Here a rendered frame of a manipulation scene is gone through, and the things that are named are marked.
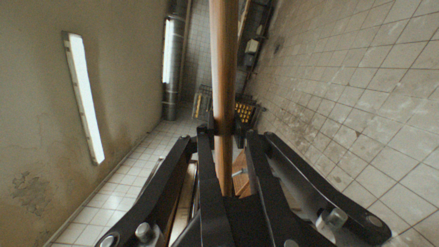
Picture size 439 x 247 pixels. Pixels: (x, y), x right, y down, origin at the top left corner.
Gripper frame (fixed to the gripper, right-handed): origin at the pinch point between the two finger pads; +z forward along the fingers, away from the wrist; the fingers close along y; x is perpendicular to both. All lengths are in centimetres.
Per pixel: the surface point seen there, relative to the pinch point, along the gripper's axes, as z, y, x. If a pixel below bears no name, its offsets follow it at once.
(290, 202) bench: 55, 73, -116
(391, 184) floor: 35, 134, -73
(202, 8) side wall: 495, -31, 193
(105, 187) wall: 85, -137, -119
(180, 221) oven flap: 58, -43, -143
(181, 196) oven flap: 88, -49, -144
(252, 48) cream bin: 428, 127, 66
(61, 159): 63, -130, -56
